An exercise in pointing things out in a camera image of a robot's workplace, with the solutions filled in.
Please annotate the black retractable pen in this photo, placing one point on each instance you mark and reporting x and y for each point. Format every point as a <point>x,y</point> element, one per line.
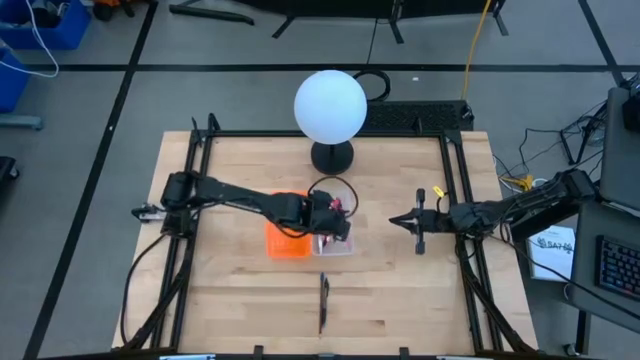
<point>327,287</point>

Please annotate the backlit black keyboard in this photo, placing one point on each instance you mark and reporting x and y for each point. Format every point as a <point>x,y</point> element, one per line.
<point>620,267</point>

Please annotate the orange box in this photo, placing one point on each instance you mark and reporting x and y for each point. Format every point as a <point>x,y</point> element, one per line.
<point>287,245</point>

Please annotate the yellow tag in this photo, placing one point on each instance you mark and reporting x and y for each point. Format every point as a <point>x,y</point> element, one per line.
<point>438,191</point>

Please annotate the blue storage bin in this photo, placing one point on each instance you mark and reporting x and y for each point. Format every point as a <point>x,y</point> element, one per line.
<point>70,30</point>
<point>10,80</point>

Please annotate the black mesh computer case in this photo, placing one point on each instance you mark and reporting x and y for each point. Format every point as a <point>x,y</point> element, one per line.
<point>420,116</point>

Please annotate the brown pencil blue eraser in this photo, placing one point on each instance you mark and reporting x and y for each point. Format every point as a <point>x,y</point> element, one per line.
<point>321,320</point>

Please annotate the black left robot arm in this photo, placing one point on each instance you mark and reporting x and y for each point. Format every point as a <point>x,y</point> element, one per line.
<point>235,192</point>

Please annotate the grey desk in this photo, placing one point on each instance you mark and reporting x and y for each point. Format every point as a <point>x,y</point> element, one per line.
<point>582,250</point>

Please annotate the grey monitor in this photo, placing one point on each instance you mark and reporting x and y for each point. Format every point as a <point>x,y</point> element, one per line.
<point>620,165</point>

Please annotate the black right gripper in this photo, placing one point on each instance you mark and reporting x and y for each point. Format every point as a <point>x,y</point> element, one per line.
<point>435,221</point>

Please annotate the clear plastic supply box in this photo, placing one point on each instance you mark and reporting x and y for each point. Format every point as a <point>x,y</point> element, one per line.
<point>340,247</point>

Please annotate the black partition curtain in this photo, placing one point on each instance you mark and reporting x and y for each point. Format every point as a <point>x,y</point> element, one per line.
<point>350,7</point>

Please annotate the grey metal bar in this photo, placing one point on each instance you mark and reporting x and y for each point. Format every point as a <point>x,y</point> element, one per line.
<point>20,122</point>

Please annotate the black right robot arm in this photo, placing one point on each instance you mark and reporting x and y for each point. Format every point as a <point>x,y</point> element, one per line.
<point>525,207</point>

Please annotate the white printed booklet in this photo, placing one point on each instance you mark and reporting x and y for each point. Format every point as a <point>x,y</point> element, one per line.
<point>550,260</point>

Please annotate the yellow plugs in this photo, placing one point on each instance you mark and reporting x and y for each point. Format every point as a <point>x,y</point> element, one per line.
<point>520,182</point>

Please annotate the black aluminium table frame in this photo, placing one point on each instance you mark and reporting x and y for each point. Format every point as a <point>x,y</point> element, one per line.
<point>250,133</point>

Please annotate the white globe table lamp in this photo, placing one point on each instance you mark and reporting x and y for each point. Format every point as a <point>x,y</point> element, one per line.
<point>330,107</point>

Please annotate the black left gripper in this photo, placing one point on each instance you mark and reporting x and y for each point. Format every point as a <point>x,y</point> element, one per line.
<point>327,220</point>

